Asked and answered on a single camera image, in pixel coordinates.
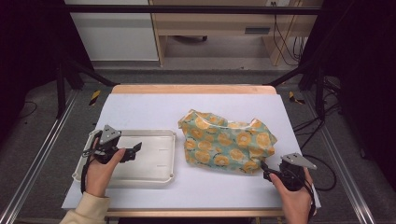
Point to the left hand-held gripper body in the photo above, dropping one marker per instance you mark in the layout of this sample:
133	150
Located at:
109	137

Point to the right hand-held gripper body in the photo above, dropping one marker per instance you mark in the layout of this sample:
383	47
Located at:
294	174

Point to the cream plastic tray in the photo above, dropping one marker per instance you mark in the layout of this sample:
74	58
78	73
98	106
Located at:
152	155

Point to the lemon print cloth bag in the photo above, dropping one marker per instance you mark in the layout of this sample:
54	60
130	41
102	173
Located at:
225	144

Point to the person's right hand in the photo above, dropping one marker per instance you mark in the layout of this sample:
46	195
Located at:
294	202

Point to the person's left hand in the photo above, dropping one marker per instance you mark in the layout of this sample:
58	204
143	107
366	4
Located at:
99	177

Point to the yellow black tape strip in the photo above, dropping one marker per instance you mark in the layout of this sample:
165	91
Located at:
95	97
294	98

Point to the white table sheet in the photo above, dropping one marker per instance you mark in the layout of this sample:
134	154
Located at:
193	112

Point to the wooden table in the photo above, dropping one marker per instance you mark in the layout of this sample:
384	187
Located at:
193	89

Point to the white cabinet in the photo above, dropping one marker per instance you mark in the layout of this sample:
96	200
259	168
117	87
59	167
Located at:
115	34

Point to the black curtain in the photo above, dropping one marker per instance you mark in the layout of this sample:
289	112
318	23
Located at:
364	62
28	46

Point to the light wooden desk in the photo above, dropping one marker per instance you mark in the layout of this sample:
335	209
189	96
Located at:
211	23

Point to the black metal frame leg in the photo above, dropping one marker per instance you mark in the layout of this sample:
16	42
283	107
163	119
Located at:
60	90
319	90

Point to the black horizontal frame bar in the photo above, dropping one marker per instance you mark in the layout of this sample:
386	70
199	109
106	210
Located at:
186	9

